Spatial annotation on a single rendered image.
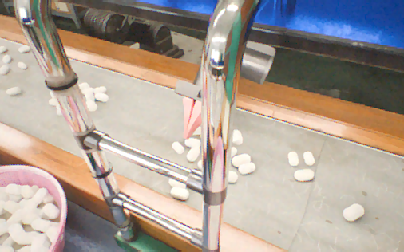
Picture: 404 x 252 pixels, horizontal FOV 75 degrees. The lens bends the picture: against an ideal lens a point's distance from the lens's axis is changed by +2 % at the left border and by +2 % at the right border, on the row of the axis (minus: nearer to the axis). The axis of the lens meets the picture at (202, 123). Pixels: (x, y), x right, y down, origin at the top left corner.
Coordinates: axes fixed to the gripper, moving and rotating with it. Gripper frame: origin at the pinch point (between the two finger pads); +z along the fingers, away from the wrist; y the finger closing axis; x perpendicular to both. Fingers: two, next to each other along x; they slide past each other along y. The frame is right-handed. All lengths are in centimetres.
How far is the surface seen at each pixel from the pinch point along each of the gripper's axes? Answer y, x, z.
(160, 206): 2.8, -6.1, 12.6
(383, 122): 34.7, 19.0, -18.9
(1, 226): -18.9, -13.1, 25.3
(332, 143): 26.3, 15.1, -10.0
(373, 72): 59, 188, -102
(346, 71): 39, 183, -95
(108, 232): -6.2, -2.3, 22.5
